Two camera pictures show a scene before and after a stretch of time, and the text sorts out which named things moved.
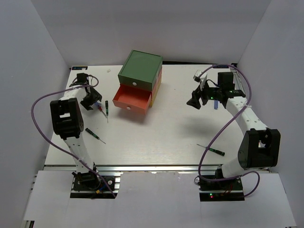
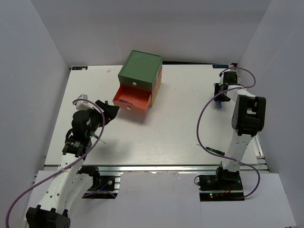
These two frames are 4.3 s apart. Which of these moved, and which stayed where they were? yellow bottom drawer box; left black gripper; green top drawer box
Moved: left black gripper
Stayed: yellow bottom drawer box; green top drawer box
